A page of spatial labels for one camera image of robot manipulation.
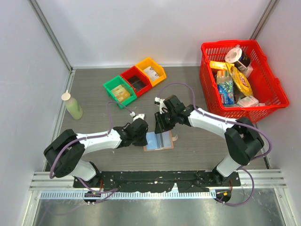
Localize yellow chips bag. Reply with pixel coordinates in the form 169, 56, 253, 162
231, 66, 253, 96

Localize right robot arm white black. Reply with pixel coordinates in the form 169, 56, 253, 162
154, 95, 264, 186

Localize green storage bin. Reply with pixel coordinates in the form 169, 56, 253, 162
103, 75, 137, 106

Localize dark labelled can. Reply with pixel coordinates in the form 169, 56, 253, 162
234, 49, 251, 71

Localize white small box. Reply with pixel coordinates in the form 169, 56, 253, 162
237, 95, 259, 108

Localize tan leather card holder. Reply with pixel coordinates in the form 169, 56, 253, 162
143, 131, 178, 152

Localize yellow snack packet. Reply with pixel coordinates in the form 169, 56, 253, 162
209, 61, 235, 71

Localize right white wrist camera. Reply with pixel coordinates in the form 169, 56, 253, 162
154, 97, 168, 114

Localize red storage bin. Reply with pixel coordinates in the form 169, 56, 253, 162
120, 66, 152, 97

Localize green liquid squeeze bottle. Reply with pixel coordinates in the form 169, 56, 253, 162
61, 90, 83, 120

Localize white slotted cable duct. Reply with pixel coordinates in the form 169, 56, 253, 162
40, 189, 216, 200

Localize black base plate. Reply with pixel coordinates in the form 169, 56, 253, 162
70, 170, 241, 193

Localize blue snack bag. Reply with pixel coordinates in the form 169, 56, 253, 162
216, 70, 235, 105

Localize yellow cards in green bin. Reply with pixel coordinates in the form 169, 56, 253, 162
111, 85, 131, 103

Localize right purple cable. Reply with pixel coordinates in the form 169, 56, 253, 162
158, 82, 272, 208

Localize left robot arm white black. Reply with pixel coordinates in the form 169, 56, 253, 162
44, 114, 148, 187

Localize yellow storage bin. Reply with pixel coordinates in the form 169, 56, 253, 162
135, 57, 166, 87

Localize white card with black stripe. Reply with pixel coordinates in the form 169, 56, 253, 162
157, 131, 172, 148

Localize grey patterned card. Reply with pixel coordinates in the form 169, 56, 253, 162
149, 71, 160, 81
143, 66, 155, 75

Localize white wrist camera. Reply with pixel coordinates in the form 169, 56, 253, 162
130, 112, 145, 121
154, 97, 168, 114

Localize red plastic shopping basket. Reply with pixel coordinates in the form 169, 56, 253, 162
199, 40, 289, 123

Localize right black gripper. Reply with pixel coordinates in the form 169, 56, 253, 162
154, 110, 177, 134

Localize black cards in red bin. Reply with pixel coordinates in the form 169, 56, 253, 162
128, 76, 146, 92

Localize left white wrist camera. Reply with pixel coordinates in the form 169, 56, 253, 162
130, 112, 145, 121

